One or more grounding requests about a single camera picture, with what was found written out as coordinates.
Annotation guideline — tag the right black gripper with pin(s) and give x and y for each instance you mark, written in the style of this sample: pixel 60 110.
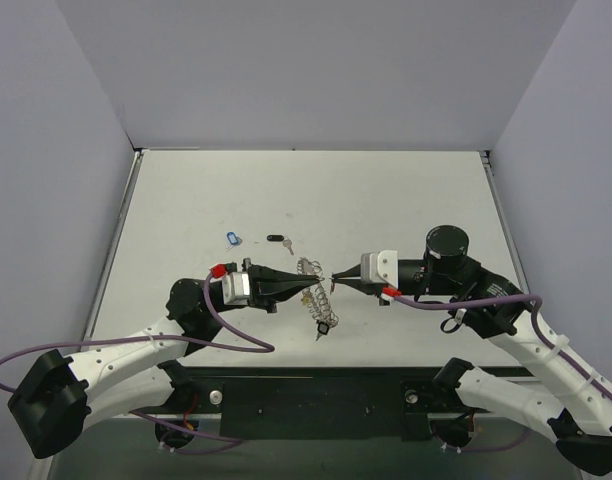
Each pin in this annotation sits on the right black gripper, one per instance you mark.
pixel 414 278

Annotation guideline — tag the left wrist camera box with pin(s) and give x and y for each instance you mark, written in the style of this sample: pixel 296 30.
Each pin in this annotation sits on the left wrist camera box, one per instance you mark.
pixel 236 289

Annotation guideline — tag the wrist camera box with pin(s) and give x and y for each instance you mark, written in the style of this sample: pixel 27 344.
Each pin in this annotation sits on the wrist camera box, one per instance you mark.
pixel 380 271
pixel 236 289

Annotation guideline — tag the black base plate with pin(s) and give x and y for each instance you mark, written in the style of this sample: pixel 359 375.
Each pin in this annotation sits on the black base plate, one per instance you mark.
pixel 356 403

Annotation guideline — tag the blue tag key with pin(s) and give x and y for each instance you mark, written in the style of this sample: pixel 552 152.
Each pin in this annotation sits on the blue tag key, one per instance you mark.
pixel 233 240

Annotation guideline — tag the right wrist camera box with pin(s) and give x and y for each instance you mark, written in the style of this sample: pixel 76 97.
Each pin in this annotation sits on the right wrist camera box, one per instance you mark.
pixel 380 271

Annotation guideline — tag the black tag on keyring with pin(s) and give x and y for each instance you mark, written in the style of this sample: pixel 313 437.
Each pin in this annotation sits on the black tag on keyring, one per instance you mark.
pixel 322 330

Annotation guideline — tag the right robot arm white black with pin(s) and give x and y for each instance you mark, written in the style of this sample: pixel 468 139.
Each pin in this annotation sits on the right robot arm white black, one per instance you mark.
pixel 575 409

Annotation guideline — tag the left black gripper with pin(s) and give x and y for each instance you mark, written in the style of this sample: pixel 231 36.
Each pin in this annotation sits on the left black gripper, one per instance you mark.
pixel 253 286

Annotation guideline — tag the black tag key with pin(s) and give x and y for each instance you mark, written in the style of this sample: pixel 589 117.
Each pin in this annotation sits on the black tag key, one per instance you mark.
pixel 285 241

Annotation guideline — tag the metal keyring disc with rings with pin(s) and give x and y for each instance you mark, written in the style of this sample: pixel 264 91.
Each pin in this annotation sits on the metal keyring disc with rings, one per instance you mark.
pixel 319 306

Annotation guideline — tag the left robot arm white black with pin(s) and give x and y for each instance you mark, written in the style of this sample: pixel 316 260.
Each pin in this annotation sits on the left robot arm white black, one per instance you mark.
pixel 111 365

